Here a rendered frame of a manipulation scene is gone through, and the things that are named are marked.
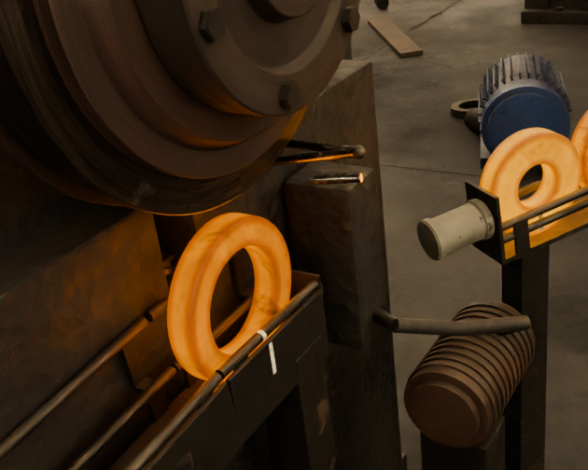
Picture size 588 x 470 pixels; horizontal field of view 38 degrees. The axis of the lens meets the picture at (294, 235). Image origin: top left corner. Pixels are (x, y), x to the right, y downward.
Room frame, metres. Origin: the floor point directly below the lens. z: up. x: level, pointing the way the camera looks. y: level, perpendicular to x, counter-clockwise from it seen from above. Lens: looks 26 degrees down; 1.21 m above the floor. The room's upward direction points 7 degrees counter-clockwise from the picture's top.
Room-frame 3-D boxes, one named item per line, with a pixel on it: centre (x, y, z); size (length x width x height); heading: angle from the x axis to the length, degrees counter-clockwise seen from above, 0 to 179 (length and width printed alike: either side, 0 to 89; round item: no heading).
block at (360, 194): (0.99, -0.05, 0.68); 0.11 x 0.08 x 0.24; 55
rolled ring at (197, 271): (0.79, 0.07, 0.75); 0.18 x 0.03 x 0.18; 144
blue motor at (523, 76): (2.87, -0.87, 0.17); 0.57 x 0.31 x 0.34; 165
